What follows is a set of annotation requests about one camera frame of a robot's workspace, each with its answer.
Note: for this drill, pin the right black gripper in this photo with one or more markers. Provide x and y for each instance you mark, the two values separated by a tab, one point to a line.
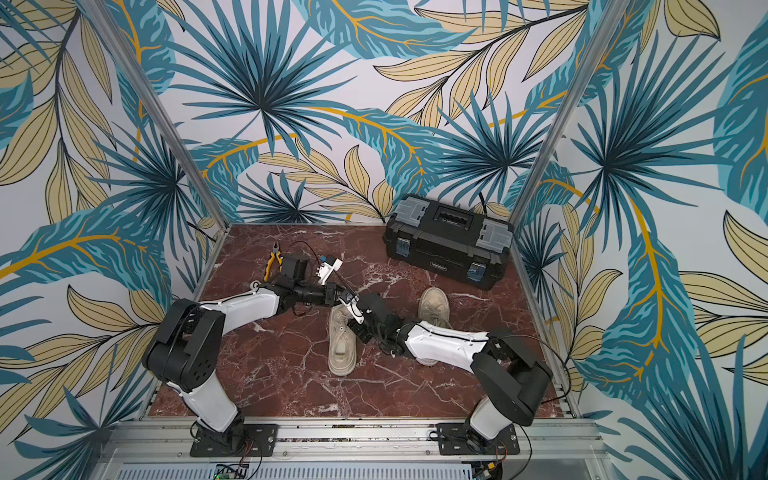
360	309

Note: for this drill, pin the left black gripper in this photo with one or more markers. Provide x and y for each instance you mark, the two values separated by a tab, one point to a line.
330	294

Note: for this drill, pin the beige sneaker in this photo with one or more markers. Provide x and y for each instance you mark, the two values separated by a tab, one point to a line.
342	354
434	308

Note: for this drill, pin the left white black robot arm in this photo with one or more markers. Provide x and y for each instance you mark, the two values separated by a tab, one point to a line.
184	351

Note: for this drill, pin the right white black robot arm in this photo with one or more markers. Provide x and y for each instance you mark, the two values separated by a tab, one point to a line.
513	377

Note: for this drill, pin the black grey toolbox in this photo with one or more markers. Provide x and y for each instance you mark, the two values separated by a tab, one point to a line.
461	245

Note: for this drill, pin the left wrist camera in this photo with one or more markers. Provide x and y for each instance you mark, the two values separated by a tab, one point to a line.
327	266

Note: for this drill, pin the yellow handled pliers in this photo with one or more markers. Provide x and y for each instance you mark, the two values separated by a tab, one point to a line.
274	262

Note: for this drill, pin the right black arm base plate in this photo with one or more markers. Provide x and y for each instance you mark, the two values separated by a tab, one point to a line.
459	439

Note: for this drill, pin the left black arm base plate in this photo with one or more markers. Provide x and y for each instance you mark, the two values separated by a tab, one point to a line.
240	440

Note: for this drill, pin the aluminium front rail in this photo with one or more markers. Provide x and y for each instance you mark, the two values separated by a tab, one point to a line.
364	448

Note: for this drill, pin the left aluminium corner post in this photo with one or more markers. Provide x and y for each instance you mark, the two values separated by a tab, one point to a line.
107	28

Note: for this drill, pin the aluminium corner post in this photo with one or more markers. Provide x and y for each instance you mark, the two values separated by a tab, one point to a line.
598	44
107	28

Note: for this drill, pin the right aluminium corner post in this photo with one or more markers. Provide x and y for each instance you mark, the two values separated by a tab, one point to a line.
598	44

